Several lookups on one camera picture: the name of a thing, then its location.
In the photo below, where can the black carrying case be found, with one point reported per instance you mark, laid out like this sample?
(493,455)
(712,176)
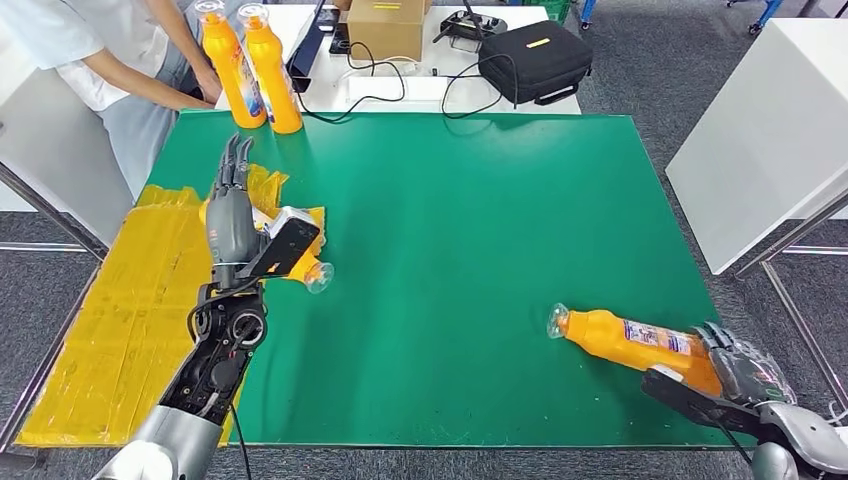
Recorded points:
(538,63)

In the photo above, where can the orange plastic bottle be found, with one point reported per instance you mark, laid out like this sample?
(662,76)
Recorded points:
(306,266)
(228,73)
(278,86)
(609,341)

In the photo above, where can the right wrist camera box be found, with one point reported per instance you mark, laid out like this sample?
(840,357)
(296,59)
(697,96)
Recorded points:
(682,397)

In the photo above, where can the black smartphone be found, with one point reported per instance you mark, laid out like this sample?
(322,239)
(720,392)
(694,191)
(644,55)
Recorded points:
(330,20)
(342,40)

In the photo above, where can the black remote controller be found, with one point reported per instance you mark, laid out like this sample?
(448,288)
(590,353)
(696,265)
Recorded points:
(473,26)

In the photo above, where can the white desk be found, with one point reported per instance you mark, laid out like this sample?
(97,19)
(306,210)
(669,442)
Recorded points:
(457,93)

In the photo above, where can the green plastic crate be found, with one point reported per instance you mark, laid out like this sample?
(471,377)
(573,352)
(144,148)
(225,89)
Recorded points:
(560,8)

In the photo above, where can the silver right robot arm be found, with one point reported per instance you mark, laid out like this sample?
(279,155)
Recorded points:
(802,437)

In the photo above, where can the dark blue laptop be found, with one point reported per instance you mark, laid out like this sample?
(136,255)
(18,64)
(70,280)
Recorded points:
(311,50)

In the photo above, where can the brown cardboard box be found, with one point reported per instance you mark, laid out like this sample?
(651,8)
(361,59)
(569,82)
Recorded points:
(389,33)

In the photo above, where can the green table mat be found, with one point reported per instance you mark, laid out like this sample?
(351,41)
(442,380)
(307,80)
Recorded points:
(464,212)

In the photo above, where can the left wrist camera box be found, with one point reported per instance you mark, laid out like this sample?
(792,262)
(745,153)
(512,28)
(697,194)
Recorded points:
(285,245)

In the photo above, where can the person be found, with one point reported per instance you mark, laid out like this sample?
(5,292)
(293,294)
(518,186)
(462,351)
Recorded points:
(86,60)

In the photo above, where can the yellow plastic sheet stack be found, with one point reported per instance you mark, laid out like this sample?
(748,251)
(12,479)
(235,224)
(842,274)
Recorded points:
(106,331)

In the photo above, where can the blue metal shelf rack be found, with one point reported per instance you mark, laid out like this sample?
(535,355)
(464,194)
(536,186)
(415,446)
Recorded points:
(762,13)

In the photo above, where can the white table with metal legs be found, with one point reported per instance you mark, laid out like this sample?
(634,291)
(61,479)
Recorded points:
(762,132)
(53,172)

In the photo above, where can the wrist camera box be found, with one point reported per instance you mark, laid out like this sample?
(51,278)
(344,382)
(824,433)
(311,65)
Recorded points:
(285,245)
(682,397)

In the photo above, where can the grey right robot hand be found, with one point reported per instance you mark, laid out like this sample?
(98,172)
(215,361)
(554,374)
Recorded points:
(748,374)

